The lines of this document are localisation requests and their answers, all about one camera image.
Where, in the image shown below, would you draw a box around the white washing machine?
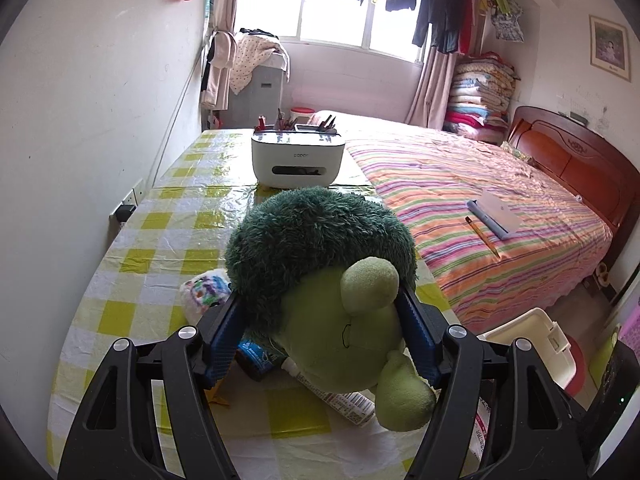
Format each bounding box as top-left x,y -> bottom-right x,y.
227,57 -> 286,131

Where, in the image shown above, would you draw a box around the blue notebook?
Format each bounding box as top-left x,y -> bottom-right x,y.
466,199 -> 511,241

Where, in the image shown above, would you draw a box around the stack of folded quilts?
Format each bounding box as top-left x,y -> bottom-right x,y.
442,51 -> 521,143

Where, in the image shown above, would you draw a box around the white desk organizer box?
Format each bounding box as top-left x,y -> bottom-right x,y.
251,114 -> 347,188

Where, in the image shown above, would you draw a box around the wall power outlet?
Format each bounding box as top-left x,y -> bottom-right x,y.
110,187 -> 146,226

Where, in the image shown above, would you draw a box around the wooden headboard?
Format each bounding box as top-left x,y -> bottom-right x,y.
507,106 -> 640,233

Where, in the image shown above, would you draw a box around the yellow pencil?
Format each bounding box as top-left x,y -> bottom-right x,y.
465,216 -> 502,259

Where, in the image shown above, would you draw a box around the white labelled bottle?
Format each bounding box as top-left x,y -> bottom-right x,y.
282,360 -> 377,428

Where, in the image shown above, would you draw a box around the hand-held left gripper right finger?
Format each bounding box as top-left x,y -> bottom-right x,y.
397,285 -> 588,480

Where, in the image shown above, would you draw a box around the white wall cable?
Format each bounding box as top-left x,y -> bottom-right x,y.
152,45 -> 211,186

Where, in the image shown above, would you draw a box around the white plastic bin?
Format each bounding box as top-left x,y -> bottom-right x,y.
477,307 -> 572,391

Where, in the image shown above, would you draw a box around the green plush toy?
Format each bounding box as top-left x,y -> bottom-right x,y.
224,186 -> 437,432

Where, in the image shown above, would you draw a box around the bed with striped sheet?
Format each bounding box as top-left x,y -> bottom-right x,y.
307,110 -> 613,333

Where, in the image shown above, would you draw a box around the spotted white cloth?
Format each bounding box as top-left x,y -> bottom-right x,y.
230,29 -> 291,93

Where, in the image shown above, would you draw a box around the yellow checked tablecloth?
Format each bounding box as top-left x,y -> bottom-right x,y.
47,129 -> 481,480

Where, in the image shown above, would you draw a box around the green plastic object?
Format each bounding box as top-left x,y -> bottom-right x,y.
590,330 -> 621,386

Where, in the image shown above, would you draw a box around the red plastic stool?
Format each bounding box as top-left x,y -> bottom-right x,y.
562,335 -> 587,396

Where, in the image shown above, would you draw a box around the row of hanging clothes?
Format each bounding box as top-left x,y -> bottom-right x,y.
320,0 -> 526,56

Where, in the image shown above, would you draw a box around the colourful white plush toy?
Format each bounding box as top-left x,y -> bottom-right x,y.
180,269 -> 233,322

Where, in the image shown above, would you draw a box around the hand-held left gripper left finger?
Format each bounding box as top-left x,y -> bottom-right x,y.
57,292 -> 246,480

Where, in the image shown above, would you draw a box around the floral pillow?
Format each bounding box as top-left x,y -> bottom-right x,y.
500,141 -> 536,166

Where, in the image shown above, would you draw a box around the pale hanging garments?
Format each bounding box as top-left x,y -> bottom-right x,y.
200,30 -> 238,111

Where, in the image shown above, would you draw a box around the window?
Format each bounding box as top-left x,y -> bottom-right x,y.
235,0 -> 431,63

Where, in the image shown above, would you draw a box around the framed wall picture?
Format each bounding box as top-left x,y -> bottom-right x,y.
589,15 -> 631,81

